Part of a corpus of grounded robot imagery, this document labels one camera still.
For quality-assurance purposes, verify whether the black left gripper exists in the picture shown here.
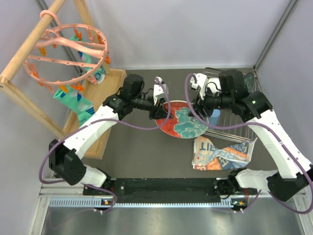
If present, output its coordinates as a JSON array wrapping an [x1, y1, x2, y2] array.
[[132, 94, 174, 120]]

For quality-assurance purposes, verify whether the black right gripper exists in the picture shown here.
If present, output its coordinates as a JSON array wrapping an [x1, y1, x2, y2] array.
[[188, 84, 233, 120]]

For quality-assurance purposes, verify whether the red teal floral plate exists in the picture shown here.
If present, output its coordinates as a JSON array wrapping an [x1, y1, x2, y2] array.
[[160, 100, 208, 139]]

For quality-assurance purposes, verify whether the dark blue speckled plate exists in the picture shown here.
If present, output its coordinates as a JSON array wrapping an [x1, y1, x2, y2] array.
[[244, 72, 254, 90]]

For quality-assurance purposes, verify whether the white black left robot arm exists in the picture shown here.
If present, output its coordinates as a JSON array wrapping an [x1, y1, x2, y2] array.
[[46, 74, 172, 194]]

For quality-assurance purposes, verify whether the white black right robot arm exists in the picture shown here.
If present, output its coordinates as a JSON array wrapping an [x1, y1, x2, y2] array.
[[184, 70, 313, 202]]

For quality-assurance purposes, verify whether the printed dish towel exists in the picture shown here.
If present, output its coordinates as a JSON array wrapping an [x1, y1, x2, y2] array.
[[191, 137, 258, 171]]

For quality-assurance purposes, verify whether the light blue cup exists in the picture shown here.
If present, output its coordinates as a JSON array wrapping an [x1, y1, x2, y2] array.
[[208, 109, 221, 126]]

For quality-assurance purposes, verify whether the white bowl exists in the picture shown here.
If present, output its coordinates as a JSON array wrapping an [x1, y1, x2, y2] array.
[[207, 78, 222, 94]]

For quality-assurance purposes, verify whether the wooden tray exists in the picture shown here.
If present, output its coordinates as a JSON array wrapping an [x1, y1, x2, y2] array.
[[54, 68, 128, 160]]

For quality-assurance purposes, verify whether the teal patterned sock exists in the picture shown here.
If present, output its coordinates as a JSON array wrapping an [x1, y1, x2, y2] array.
[[69, 35, 107, 84], [53, 85, 95, 126]]

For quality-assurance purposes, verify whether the pink round clip hanger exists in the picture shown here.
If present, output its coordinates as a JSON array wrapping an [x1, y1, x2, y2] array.
[[23, 10, 109, 93]]

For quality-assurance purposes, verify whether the wooden drying stand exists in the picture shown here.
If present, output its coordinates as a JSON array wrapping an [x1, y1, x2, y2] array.
[[0, 0, 111, 146]]

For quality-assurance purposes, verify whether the wire dish rack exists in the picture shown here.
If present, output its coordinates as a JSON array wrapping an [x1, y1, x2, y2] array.
[[203, 67, 261, 142]]

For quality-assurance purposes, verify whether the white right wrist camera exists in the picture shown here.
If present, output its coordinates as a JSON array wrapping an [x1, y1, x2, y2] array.
[[190, 73, 208, 100]]

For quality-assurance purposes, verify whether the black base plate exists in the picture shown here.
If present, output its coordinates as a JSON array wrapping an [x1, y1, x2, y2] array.
[[83, 177, 258, 204]]

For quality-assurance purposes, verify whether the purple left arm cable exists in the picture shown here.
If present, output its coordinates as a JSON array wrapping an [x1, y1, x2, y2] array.
[[39, 77, 172, 213]]

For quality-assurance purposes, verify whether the aluminium frame rail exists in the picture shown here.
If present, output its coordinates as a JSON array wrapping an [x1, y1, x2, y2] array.
[[30, 179, 313, 235]]

